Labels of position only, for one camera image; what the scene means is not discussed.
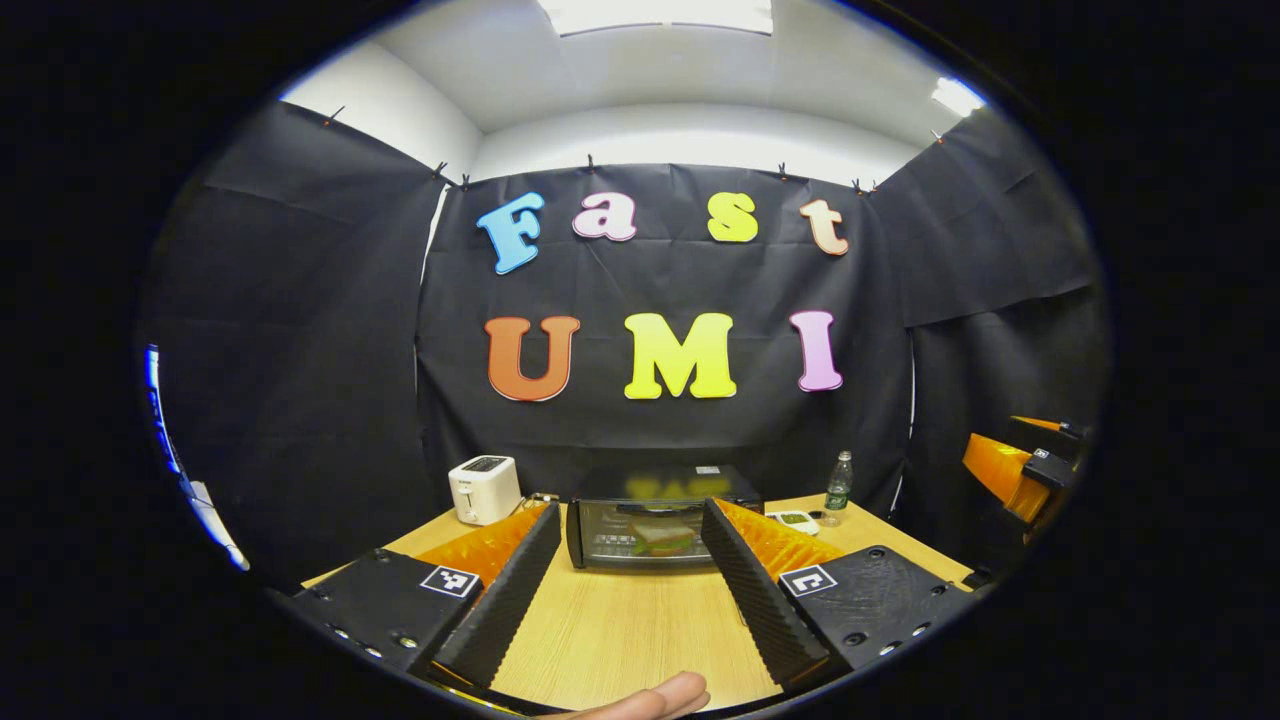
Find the black electric oven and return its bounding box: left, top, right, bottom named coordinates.
left=565, top=463, right=766, bottom=573

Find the sandwich with lettuce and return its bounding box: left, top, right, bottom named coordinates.
left=630, top=520, right=699, bottom=559

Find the white toaster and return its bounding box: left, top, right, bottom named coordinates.
left=447, top=455, right=524, bottom=527

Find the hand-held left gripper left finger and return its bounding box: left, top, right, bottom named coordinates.
left=288, top=500, right=564, bottom=693

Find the black backdrop cloth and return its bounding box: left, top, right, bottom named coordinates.
left=140, top=100, right=1113, bottom=591

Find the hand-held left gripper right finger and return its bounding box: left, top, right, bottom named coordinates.
left=697, top=495, right=979, bottom=691

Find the small ceiling light panel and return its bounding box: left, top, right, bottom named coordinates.
left=931, top=77, right=987, bottom=119

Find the clear water bottle green label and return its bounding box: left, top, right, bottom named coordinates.
left=822, top=450, right=856, bottom=528

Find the large ceiling light panel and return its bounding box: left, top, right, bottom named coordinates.
left=537, top=0, right=774, bottom=37

